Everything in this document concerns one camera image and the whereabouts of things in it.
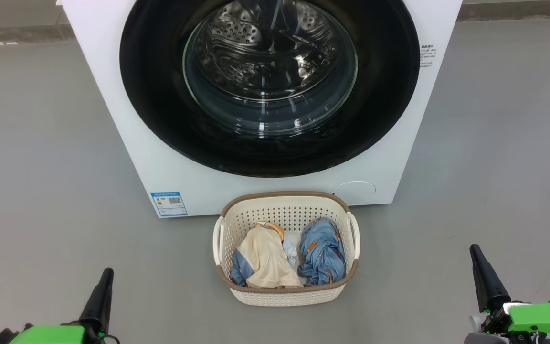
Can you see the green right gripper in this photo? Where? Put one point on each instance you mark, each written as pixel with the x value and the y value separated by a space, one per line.
pixel 542 317

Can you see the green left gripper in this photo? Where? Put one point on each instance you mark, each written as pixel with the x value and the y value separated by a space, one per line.
pixel 46 335

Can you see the blue garment with orange print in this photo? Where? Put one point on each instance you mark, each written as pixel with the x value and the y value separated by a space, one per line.
pixel 320 253

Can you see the cream garment with blue cuffs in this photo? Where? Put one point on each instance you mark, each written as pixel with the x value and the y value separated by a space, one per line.
pixel 265 258

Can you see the black round washer door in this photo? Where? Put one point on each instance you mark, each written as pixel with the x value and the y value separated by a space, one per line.
pixel 151 95

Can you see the white front-load washing machine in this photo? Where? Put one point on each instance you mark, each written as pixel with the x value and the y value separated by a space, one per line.
pixel 127 157

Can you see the blue energy label sticker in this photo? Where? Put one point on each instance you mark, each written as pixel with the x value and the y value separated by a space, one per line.
pixel 169 204

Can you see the round white filter cover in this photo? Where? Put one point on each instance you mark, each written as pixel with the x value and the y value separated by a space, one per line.
pixel 355 190

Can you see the cream perforated laundry basket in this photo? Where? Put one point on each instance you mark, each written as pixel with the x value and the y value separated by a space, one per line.
pixel 284 210

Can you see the black text warning sticker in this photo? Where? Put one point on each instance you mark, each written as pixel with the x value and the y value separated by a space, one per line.
pixel 428 56

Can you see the small white floor tape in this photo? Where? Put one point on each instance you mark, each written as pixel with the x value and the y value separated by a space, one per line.
pixel 7 43

